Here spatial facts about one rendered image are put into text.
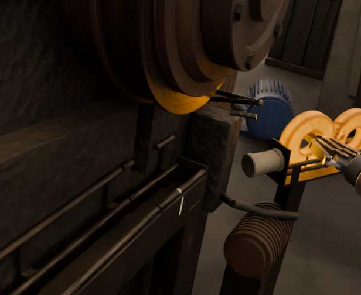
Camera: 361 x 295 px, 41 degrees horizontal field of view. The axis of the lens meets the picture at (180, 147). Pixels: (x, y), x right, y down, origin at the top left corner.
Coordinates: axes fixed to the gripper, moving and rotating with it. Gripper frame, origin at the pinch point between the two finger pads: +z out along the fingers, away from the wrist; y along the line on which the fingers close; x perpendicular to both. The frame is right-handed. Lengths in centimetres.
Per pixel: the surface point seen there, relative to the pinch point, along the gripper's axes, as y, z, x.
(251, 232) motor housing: -18.6, -9.2, -20.4
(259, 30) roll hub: -37, -17, 31
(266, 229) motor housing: -14.2, -9.3, -20.3
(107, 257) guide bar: -63, -27, -2
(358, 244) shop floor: 82, 28, -76
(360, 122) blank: 15.6, -1.3, 3.2
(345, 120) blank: 10.2, -0.8, 3.9
